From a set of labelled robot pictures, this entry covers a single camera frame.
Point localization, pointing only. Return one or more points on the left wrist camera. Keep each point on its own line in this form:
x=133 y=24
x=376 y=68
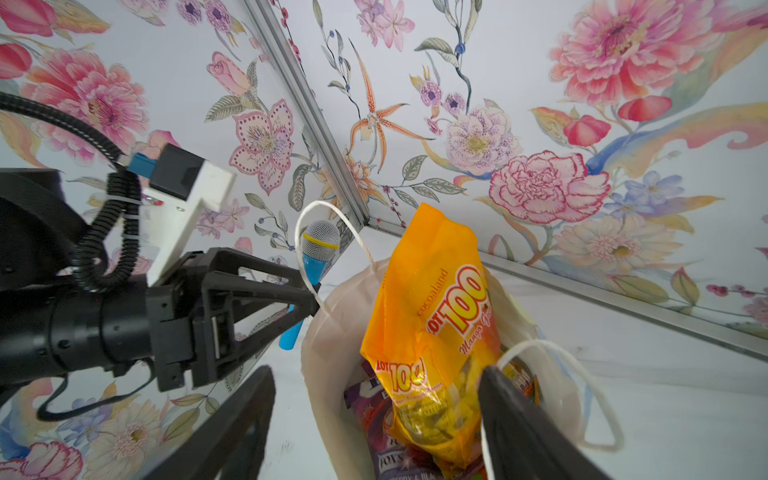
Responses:
x=181 y=185

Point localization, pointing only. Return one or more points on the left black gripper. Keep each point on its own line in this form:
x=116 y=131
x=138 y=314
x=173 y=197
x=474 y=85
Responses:
x=185 y=324

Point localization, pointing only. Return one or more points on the orange Fox's candy bag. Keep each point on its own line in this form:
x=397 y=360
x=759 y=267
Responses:
x=521 y=376

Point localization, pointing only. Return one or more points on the yellow gummy candy bag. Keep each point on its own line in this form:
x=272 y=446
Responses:
x=431 y=335

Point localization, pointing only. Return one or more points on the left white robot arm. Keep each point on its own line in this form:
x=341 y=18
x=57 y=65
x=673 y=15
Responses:
x=38 y=234

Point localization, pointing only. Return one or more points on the painted landscape paper bag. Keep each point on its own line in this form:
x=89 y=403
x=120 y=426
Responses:
x=354 y=414

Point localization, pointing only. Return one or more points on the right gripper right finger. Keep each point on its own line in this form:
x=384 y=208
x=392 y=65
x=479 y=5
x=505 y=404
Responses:
x=519 y=441

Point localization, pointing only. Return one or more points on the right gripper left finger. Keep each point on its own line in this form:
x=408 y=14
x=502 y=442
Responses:
x=232 y=443

